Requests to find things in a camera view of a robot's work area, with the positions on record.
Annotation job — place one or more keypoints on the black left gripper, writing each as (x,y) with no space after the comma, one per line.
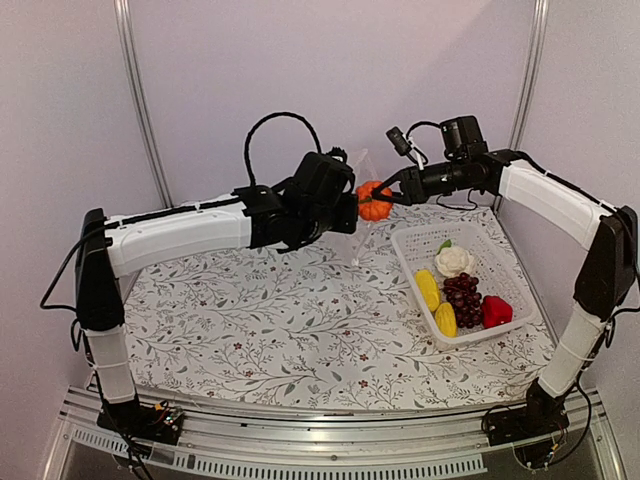
(348,222)

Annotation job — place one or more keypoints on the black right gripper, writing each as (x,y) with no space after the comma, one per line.
(412,188)

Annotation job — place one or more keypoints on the clear zip top bag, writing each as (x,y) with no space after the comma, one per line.
(365,171)

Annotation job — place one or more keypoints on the orange toy pumpkin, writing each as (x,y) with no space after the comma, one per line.
(368,208)

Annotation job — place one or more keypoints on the white plastic basket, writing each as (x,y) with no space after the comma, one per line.
(416,248)

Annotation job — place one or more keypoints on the white toy cauliflower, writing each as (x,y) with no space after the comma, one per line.
(452,260)

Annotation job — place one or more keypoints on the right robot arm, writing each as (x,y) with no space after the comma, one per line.
(608,234)

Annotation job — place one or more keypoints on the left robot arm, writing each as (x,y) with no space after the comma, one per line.
(290,215)

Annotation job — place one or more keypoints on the floral patterned table mat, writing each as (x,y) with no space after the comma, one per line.
(309,329)

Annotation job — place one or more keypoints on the purple toy grapes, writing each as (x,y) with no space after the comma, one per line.
(462,293)

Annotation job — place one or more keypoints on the red toy bell pepper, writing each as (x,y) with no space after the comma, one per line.
(495,312)

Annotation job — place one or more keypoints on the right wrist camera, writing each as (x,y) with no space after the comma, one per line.
(404,147)

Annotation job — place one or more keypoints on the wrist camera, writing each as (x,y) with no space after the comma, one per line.
(338,153)
(404,147)

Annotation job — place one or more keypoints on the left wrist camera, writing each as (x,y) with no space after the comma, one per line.
(338,153)

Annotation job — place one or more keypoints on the right aluminium frame post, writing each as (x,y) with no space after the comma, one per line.
(531,71)

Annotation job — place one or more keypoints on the aluminium frame post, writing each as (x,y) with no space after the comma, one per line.
(133,74)
(531,71)

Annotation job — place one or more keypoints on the aluminium front rail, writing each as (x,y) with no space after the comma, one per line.
(235,440)

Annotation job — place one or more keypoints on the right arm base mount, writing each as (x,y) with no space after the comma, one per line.
(541,414)

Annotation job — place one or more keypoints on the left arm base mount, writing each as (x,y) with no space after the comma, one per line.
(159,423)

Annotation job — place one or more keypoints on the left aluminium frame post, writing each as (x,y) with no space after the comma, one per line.
(133,74)

